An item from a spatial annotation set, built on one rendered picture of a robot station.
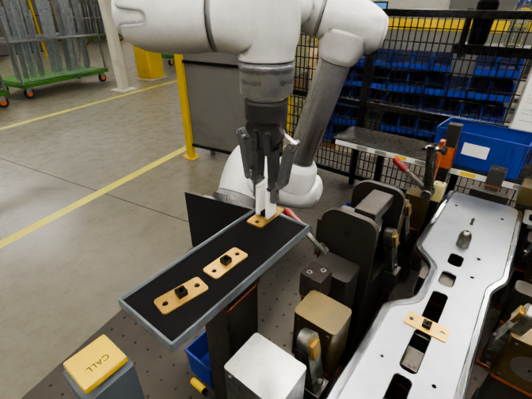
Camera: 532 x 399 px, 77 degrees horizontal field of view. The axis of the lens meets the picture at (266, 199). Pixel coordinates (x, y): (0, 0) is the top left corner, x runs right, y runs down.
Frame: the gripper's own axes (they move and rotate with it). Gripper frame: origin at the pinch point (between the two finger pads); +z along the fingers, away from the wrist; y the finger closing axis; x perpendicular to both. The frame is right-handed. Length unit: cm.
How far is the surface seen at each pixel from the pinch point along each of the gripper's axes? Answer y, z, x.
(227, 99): -194, 51, 201
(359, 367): 26.0, 23.7, -6.5
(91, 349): -3.3, 7.8, -37.1
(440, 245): 30, 24, 41
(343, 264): 14.7, 15.7, 8.9
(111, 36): -607, 26, 340
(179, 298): -0.1, 7.4, -23.8
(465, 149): 25, 14, 93
